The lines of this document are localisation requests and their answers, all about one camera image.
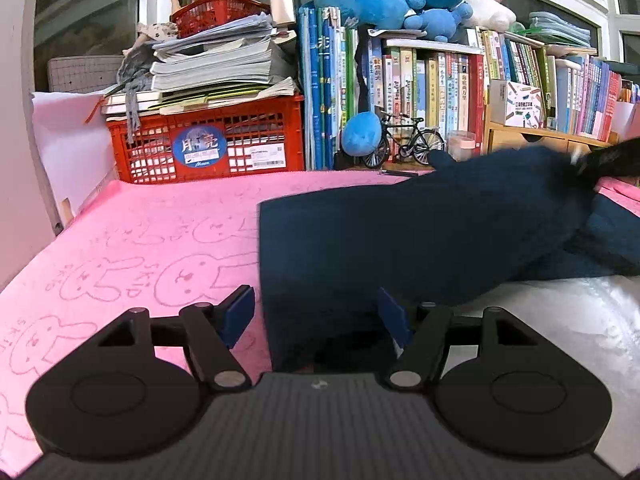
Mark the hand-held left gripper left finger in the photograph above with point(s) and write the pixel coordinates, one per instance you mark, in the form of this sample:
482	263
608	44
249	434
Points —
237	312

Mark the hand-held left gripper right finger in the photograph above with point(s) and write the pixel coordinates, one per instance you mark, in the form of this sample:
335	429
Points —
395	319

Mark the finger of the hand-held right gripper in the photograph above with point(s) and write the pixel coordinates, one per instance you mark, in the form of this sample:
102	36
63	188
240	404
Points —
612	160

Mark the navy blue garment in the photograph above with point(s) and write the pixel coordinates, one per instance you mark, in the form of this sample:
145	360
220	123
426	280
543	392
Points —
400	230

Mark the row of pastel books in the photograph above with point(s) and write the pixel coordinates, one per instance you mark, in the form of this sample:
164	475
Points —
585	95

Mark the wooden drawer shelf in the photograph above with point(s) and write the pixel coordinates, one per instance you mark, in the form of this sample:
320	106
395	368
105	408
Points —
530	139

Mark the printed white box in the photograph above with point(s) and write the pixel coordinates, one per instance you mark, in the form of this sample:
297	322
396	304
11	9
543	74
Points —
517	105

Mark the pink printed blanket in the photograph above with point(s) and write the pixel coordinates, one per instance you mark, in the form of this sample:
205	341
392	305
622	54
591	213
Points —
140	260

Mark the stack of green folders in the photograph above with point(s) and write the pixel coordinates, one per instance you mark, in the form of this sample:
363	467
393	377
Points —
560	30

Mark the black pen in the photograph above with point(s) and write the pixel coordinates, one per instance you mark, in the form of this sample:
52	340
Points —
400	172

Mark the miniature black bicycle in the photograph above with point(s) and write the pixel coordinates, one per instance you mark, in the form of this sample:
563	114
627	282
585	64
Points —
417	140

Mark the red plastic crate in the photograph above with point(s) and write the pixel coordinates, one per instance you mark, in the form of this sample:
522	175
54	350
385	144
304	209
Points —
150	147

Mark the round blue plush toy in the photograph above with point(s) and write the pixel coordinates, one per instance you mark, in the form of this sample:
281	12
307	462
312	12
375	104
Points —
361	135

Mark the row of colourful books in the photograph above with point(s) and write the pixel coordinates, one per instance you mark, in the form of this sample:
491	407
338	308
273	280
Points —
430	95

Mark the small blue plush toy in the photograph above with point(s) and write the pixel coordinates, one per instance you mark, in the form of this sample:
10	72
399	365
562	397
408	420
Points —
440	22

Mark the row of tall blue books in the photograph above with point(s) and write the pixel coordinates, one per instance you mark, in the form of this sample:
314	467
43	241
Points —
325	90

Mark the white board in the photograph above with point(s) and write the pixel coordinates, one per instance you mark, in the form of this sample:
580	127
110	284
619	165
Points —
65	145

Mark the grey knitted cloth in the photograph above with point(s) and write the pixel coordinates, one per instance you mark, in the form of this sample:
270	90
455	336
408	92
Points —
134	90

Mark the stack of papers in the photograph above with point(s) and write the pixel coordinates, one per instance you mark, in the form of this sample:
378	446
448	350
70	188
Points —
220	65

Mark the grid-lined board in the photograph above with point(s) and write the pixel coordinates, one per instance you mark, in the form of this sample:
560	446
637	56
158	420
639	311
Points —
80	74

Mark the red plastic basket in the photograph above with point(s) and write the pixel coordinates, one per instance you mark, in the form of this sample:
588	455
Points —
220	12

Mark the window pane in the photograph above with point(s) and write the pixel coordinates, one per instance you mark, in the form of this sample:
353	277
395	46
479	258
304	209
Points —
85	5

